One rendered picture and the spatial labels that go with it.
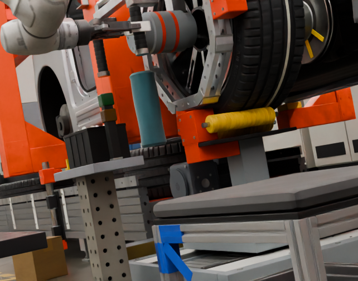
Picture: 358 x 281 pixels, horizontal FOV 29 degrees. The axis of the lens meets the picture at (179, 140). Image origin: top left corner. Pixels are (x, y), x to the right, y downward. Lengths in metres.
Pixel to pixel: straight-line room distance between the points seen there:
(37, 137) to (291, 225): 3.78
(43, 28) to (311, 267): 1.17
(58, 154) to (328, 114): 2.28
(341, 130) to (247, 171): 5.38
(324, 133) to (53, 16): 6.29
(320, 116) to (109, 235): 3.57
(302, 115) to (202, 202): 4.51
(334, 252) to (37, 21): 1.08
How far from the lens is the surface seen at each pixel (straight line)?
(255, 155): 2.40
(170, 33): 2.30
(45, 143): 4.64
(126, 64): 2.76
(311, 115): 5.63
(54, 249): 3.22
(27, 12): 1.85
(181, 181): 2.61
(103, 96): 2.16
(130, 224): 2.97
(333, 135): 7.82
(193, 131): 2.30
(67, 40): 2.01
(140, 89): 2.38
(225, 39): 2.15
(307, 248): 0.92
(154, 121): 2.37
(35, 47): 1.97
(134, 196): 2.88
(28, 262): 3.23
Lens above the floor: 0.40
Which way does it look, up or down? 2 degrees up
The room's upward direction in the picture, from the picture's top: 10 degrees counter-clockwise
